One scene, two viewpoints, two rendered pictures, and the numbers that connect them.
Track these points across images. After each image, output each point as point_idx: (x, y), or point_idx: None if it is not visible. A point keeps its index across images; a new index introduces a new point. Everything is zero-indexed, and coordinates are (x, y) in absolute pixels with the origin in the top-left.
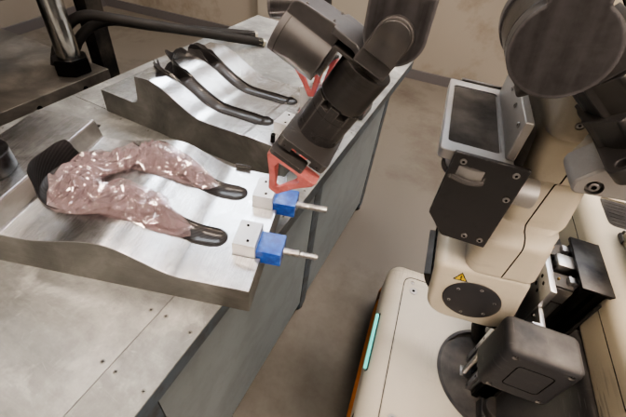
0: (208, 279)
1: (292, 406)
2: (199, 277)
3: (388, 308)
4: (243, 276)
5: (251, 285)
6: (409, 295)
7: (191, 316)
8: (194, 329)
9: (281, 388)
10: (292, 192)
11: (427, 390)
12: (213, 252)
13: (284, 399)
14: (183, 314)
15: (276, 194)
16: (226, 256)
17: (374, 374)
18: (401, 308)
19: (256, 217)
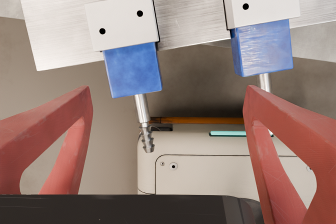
0: None
1: (179, 68)
2: None
3: (280, 145)
4: (58, 50)
5: (50, 69)
6: (303, 164)
7: None
8: (1, 5)
9: (189, 53)
10: (284, 54)
11: (207, 191)
12: None
13: (181, 59)
14: None
15: (265, 23)
16: (83, 1)
17: (205, 143)
18: (284, 158)
19: (195, 8)
